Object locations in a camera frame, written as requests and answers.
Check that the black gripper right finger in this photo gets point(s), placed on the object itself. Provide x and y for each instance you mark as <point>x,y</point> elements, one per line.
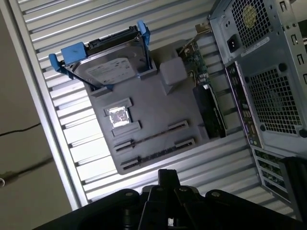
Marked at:
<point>189,208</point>

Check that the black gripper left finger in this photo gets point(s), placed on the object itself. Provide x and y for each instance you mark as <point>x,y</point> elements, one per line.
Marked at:
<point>153,206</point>

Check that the grey parts rack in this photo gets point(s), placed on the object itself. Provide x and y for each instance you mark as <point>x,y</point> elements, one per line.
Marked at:
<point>153,115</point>

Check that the silver CPU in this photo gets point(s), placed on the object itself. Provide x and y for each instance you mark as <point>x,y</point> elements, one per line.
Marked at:
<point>118,116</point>

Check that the graphics card black cooler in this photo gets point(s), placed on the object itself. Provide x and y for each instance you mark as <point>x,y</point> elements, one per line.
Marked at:
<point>206,107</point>

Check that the rear port panel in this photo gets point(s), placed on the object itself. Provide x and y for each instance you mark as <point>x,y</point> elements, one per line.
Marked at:
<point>242,103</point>

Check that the hard disk in blue carrier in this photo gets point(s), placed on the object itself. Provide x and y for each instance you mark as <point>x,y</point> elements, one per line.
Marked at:
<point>108,69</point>

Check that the black PC case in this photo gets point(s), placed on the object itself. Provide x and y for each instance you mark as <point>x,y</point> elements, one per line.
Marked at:
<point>263,60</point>

